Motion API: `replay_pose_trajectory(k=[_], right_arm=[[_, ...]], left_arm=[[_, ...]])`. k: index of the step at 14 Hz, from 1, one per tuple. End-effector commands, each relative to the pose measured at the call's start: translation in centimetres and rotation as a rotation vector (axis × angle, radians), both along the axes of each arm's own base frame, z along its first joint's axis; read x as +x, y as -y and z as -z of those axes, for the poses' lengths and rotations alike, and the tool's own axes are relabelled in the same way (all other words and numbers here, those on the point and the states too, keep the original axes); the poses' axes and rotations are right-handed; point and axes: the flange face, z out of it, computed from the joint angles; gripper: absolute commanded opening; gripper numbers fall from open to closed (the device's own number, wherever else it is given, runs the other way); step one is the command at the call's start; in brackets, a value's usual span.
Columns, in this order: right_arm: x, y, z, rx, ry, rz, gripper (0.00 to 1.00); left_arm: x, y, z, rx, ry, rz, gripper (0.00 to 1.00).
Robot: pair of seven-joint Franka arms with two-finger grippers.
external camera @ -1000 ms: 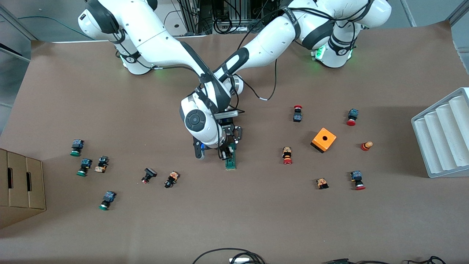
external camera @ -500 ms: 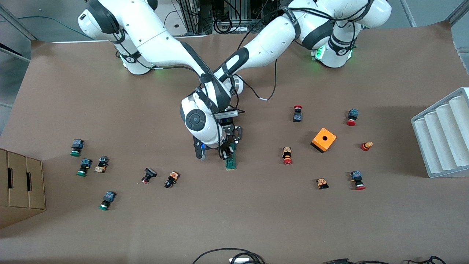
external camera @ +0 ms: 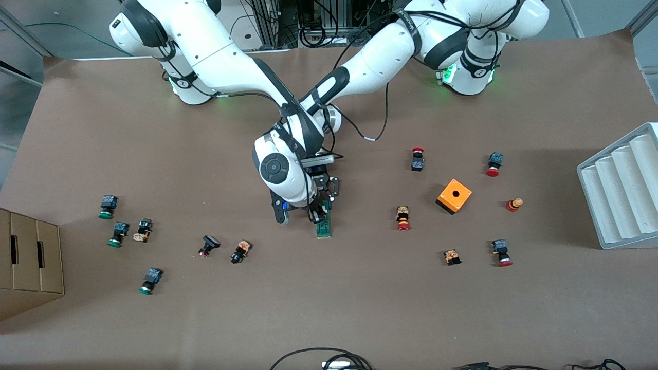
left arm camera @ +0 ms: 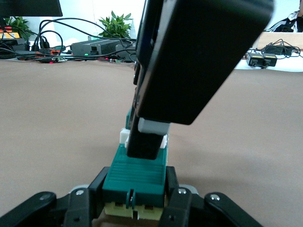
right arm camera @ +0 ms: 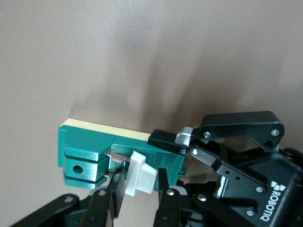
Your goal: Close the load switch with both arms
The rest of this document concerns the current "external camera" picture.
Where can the black push button red tip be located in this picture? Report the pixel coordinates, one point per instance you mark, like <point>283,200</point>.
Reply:
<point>211,241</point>

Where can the red push button blue body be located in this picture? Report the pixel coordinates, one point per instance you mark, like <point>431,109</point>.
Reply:
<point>495,159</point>
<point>499,247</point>

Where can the aluminium frame post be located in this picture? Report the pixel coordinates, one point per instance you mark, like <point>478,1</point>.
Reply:
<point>645,18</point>

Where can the white ribbed tray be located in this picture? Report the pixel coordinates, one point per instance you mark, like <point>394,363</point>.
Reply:
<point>622,205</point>

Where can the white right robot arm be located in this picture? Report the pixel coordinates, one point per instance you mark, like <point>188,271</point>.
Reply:
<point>221,56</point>

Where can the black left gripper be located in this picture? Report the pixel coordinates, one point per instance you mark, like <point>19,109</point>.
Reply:
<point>318,169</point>

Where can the brown cardboard box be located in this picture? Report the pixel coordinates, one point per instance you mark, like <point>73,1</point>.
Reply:
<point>31,267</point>

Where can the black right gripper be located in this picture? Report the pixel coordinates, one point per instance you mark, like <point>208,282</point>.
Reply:
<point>324,188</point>

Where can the green terminal block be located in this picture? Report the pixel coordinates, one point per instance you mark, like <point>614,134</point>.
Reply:
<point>324,231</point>

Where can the black orange push button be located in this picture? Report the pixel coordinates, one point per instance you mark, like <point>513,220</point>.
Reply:
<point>242,249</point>

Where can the red emergency stop orange body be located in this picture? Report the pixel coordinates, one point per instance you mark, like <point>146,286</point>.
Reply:
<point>402,213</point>

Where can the orange black contact block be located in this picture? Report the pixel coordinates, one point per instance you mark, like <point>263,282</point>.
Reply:
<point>452,256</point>

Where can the small red yellow knob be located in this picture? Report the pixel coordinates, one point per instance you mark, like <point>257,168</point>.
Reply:
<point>514,205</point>

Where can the orange push button enclosure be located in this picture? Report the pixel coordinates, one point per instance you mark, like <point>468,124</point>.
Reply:
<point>462,198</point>

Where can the green push button blue body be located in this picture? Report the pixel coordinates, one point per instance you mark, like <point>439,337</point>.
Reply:
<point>121,228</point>
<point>108,205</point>
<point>153,276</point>

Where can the red push button black body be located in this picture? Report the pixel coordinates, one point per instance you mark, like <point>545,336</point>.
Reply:
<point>417,164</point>

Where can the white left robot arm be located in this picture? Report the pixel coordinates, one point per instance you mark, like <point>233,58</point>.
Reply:
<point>390,46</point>

